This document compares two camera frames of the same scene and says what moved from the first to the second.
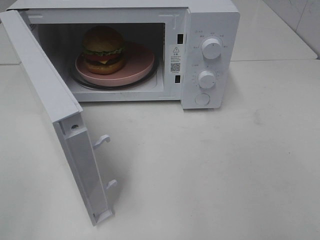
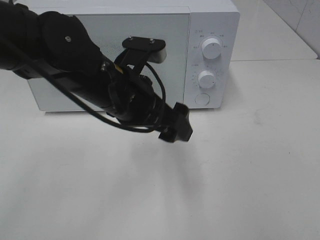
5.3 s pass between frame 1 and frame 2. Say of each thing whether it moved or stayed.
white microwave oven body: stayed
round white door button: stayed
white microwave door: moved
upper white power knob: stayed
